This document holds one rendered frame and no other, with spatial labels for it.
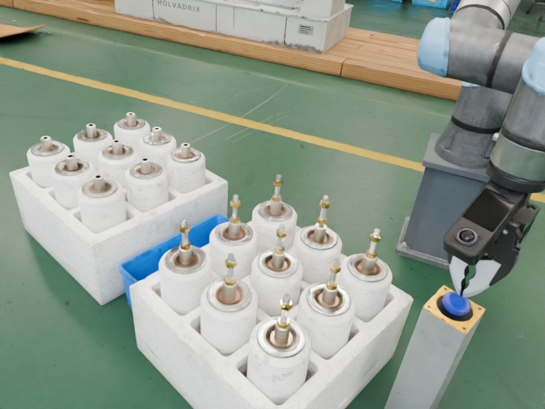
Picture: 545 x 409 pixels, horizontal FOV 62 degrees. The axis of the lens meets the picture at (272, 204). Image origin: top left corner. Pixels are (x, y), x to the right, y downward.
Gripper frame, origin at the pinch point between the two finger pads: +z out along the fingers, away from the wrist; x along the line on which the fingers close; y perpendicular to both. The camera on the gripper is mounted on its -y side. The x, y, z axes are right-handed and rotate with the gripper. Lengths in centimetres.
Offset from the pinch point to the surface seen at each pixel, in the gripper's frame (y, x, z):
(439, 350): -3.5, -1.1, 9.2
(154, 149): 1, 81, 10
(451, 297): -0.1, 1.0, 1.9
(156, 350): -27, 41, 28
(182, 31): 119, 226, 27
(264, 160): 53, 89, 35
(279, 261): -8.2, 28.2, 8.2
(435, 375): -3.5, -1.9, 14.6
